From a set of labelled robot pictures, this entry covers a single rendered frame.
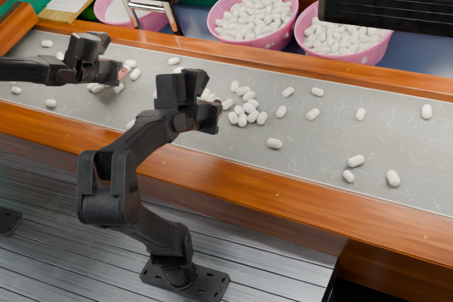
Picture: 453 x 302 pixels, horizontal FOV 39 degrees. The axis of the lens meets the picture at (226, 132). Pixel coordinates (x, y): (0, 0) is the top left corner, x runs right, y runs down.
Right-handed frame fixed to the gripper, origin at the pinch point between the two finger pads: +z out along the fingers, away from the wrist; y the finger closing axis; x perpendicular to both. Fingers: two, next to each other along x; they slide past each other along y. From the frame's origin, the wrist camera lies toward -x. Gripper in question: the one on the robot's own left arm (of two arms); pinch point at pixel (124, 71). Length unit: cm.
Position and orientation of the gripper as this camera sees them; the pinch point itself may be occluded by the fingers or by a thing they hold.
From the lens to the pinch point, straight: 181.6
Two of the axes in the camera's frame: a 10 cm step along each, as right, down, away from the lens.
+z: 5.2, -1.0, 8.5
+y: -8.5, -1.9, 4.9
